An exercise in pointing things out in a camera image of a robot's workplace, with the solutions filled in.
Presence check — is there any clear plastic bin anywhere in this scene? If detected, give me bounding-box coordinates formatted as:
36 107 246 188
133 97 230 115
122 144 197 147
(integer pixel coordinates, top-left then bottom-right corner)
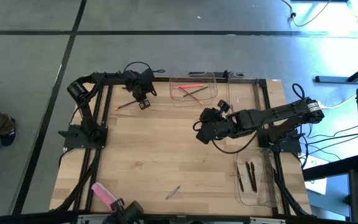
168 72 219 107
226 72 263 121
234 145 278 208

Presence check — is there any silver aluminium bar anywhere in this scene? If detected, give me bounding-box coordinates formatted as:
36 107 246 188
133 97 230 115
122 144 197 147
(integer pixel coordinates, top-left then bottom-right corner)
75 213 105 224
249 217 287 224

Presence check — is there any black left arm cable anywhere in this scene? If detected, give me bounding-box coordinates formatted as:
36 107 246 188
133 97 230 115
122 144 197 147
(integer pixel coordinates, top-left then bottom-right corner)
122 60 167 75

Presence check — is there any white cable black plug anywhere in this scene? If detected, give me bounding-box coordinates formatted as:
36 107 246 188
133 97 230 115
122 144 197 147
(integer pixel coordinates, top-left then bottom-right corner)
280 0 334 28

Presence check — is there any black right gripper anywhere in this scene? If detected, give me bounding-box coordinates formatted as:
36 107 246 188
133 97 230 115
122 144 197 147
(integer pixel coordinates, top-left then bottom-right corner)
196 99 231 139

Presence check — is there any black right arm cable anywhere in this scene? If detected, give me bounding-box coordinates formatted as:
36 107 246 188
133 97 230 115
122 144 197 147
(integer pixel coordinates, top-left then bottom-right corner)
211 130 259 155

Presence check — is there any black metal table frame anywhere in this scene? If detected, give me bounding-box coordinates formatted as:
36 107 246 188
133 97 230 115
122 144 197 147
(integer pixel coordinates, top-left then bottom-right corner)
50 74 318 218

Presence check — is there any dark blue pen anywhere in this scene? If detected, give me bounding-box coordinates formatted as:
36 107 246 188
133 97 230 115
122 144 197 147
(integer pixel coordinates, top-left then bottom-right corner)
236 167 245 193

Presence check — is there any black cable bundle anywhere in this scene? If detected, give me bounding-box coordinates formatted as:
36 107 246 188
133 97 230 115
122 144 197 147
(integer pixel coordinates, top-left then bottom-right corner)
267 152 318 218
53 149 102 212

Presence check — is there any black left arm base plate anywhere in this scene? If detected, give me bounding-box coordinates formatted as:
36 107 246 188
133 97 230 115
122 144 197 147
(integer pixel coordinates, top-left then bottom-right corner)
57 124 109 149

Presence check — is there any black pen white scale print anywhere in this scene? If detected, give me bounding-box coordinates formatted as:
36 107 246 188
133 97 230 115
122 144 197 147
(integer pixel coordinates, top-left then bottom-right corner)
250 161 258 194

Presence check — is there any white paper sheet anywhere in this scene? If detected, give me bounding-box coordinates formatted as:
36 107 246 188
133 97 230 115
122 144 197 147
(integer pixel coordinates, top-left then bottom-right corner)
304 154 328 195

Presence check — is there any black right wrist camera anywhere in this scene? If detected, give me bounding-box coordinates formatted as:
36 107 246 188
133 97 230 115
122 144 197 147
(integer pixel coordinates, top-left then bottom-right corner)
195 127 213 145

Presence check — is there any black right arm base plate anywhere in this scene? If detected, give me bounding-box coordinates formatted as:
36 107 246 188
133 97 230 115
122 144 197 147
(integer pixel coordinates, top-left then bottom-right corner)
257 128 301 154

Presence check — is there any black desk leg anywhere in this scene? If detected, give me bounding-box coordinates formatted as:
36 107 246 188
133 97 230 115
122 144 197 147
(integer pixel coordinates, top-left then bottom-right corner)
314 57 358 85

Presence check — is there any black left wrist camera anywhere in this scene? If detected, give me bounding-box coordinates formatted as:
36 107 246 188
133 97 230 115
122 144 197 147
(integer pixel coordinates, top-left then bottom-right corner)
137 98 152 110

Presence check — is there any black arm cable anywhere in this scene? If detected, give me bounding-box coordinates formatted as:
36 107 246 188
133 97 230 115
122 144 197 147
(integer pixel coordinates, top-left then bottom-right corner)
211 130 259 155
122 60 167 75

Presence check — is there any black rig beam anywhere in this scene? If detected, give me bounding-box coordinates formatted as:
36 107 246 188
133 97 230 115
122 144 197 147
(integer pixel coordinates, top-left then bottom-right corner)
0 210 358 224

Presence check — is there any black bracket bar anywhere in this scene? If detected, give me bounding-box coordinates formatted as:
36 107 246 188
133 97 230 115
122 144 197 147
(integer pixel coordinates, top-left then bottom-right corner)
188 70 231 79

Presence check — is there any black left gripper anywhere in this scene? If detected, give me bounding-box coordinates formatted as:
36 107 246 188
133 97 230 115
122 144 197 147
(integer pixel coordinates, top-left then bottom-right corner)
121 68 158 100

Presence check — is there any black pencil orange eraser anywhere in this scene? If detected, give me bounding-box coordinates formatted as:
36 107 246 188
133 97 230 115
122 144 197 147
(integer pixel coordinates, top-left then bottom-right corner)
114 99 140 111

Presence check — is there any grey crayon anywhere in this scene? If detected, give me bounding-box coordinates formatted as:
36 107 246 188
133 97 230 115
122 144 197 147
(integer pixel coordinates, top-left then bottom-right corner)
165 185 181 200

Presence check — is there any red pencil orange eraser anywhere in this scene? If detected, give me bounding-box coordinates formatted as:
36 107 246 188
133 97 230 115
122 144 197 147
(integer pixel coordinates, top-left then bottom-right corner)
178 86 204 106

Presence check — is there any black floor beam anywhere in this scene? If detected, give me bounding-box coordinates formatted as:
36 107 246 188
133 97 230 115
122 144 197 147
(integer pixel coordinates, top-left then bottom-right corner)
302 154 358 182

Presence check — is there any pink pencil orange eraser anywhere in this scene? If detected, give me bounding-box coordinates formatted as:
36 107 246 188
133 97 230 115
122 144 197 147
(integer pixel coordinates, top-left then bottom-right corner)
173 83 205 90

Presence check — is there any green pencil orange eraser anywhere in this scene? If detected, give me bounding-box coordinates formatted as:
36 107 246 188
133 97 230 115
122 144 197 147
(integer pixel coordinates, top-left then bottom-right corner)
183 86 210 98

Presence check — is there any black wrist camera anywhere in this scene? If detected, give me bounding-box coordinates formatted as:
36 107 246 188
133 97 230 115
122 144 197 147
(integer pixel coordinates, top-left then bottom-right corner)
137 98 152 110
195 127 213 145

